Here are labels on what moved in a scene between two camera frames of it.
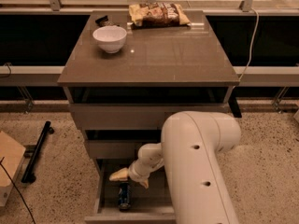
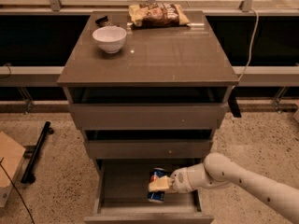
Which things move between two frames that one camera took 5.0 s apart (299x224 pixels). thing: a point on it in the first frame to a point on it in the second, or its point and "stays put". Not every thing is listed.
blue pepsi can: x=124 y=203 to x=156 y=197
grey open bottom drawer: x=149 y=205 stays put
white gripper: x=135 y=173 to x=179 y=180
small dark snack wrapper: x=103 y=21 stays put
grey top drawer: x=135 y=116 stays put
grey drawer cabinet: x=121 y=100 stays put
